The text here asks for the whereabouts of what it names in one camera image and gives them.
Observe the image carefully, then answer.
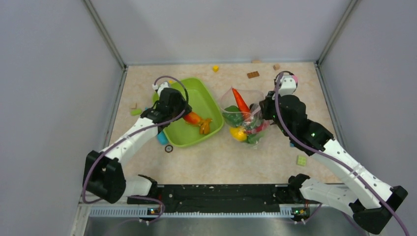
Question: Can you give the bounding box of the orange toy pastry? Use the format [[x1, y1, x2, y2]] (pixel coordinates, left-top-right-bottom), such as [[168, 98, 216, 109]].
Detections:
[[199, 118, 212, 135]]

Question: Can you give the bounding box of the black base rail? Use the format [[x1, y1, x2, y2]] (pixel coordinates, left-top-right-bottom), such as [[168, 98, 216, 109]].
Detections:
[[127, 184, 294, 214]]

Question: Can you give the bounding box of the cyan toy piece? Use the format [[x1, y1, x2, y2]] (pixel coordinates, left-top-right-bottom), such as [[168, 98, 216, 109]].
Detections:
[[156, 131, 169, 145]]

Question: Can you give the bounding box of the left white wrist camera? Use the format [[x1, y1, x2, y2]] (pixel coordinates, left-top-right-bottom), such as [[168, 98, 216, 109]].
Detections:
[[152, 81, 171, 96]]

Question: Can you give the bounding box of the light green block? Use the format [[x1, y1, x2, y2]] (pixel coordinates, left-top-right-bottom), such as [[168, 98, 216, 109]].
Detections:
[[296, 155, 307, 167]]

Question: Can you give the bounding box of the orange toy fruit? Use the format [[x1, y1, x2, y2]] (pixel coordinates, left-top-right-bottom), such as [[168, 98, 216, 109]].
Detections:
[[183, 112, 202, 125]]

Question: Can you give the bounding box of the green toy lettuce leaf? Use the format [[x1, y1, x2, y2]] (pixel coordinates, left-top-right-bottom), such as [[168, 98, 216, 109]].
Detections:
[[246, 132, 264, 145]]

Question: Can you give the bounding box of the yellow toy lemon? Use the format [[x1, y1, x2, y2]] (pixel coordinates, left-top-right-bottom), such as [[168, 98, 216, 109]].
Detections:
[[229, 126, 248, 142]]

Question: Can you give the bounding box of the brown toy brick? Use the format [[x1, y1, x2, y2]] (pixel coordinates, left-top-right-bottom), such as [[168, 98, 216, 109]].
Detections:
[[247, 71, 260, 79]]

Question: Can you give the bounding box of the clear zip top bag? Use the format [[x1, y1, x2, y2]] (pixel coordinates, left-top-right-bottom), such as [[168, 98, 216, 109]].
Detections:
[[219, 87, 270, 148]]

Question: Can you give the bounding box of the green toy pepper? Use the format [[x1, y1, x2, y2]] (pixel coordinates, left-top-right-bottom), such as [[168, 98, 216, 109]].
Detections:
[[222, 105, 247, 127]]

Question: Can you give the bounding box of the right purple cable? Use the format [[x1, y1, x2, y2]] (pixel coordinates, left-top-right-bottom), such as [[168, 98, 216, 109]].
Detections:
[[274, 72, 411, 236]]

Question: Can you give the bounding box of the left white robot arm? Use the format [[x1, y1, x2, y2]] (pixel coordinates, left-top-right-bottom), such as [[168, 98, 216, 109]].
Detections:
[[82, 87, 192, 204]]

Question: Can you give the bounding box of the purple cable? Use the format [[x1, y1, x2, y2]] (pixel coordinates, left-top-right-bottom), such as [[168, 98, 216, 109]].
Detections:
[[81, 75, 190, 225], [274, 72, 411, 236]]

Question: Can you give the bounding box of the green plastic bowl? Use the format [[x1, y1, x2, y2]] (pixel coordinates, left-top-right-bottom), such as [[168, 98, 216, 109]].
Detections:
[[163, 77, 224, 148]]

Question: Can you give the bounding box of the orange toy carrot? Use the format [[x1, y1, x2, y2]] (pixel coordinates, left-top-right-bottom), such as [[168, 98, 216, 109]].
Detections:
[[232, 88, 250, 113]]

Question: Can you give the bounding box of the red toy chili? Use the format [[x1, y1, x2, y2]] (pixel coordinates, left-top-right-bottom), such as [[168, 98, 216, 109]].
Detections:
[[245, 120, 269, 135]]

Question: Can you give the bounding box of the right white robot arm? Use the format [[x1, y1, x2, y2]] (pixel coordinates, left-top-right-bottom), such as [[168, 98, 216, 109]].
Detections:
[[259, 91, 409, 235]]

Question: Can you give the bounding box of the pink microphone on tripod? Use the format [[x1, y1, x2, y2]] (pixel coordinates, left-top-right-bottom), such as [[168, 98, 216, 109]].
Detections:
[[274, 71, 298, 84]]

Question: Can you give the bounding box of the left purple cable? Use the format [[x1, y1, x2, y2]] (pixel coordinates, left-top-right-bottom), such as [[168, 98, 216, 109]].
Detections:
[[81, 75, 190, 225]]

